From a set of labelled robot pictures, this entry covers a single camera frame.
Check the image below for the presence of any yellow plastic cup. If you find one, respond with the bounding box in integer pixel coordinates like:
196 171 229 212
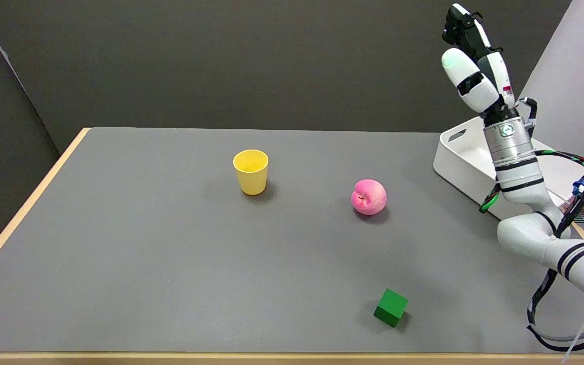
233 149 269 196

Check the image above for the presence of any green black braided cable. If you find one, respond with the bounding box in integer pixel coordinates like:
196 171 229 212
479 181 502 214

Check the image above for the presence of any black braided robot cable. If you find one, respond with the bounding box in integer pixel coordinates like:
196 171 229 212
515 97 584 352

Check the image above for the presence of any green wooden cube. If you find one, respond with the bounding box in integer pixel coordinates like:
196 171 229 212
374 288 409 328

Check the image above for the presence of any white plastic bin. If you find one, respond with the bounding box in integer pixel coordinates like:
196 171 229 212
433 117 584 222

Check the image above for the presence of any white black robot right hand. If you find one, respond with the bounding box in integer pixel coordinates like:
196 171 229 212
441 4 519 121

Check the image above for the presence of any pink peach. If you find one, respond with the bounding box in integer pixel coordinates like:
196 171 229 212
351 178 388 216

